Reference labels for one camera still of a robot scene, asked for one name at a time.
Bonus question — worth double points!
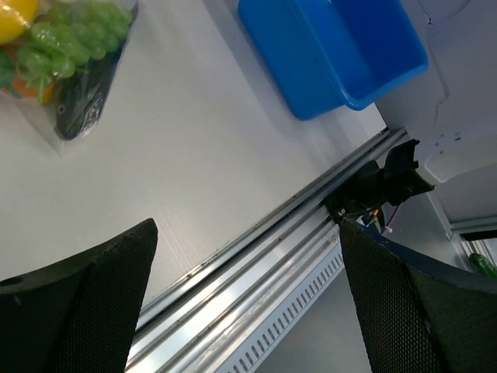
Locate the white slotted cable duct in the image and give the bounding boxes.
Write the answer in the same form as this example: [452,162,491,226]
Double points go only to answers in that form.
[217,248,346,373]

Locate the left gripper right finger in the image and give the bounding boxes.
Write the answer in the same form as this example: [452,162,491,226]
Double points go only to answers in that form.
[339,218,496,372]

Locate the green toy grapes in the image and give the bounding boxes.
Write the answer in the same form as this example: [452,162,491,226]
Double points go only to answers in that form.
[13,1,137,94]

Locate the aluminium mounting rail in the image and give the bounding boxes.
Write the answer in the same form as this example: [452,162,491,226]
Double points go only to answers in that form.
[126,130,406,372]

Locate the blue plastic tray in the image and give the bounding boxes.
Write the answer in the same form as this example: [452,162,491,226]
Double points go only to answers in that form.
[238,0,429,120]

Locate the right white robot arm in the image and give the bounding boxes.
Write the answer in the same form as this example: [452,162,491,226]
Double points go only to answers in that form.
[384,124,496,206]

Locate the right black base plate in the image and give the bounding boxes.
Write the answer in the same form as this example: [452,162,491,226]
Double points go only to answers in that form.
[324,161,387,223]

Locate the clear zip bag orange zipper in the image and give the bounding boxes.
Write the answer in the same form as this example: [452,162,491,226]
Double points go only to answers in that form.
[1,1,139,152]

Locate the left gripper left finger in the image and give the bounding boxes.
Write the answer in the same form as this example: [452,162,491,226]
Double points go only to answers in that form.
[1,218,158,372]

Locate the grey toy fish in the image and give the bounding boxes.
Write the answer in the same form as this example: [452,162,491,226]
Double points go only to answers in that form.
[55,55,118,141]

